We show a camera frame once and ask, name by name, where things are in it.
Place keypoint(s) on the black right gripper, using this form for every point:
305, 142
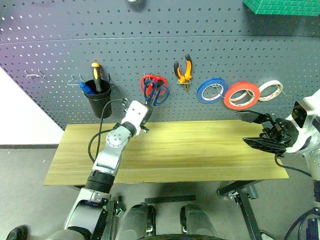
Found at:
282, 132

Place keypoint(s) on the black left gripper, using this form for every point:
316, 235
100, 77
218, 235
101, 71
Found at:
145, 126

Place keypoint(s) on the red and blue scissors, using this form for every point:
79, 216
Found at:
167, 93

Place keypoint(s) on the wide red tape roll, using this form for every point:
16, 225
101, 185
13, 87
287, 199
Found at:
228, 100

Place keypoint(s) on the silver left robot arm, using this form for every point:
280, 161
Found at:
110, 155

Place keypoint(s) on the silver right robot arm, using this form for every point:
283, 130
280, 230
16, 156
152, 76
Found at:
313, 165

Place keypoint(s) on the black plastic tool cup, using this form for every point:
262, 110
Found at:
100, 105

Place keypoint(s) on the grey metal pegboard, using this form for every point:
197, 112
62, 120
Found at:
160, 45

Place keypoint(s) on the white tape roll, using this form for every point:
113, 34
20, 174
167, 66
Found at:
279, 90

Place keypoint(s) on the orange and black screwdriver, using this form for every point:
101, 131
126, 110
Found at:
97, 77

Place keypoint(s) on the blue tape roll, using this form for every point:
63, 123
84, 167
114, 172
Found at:
200, 93

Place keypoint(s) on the black flat floor bar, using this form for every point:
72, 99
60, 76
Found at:
170, 199

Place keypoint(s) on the dark grey rounded shape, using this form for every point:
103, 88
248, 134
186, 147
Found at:
136, 220
197, 220

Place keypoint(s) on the round metal bearing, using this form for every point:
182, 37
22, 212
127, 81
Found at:
132, 1

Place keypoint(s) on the green brick-pattern box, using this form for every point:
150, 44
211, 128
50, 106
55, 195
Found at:
280, 7

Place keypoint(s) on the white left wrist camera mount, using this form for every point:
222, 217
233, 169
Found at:
135, 112

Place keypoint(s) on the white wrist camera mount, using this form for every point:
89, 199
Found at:
135, 112
313, 107

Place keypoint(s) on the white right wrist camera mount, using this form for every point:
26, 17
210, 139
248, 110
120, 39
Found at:
313, 107

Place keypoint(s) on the black metal table frame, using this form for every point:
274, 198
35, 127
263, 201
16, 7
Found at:
246, 212

